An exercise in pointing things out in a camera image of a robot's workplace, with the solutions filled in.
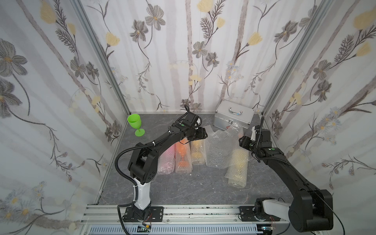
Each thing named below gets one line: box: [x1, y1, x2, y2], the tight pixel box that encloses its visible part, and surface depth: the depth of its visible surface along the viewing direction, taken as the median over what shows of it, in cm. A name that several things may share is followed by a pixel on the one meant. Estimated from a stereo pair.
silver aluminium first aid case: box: [213, 99, 256, 131], surface depth 103 cm
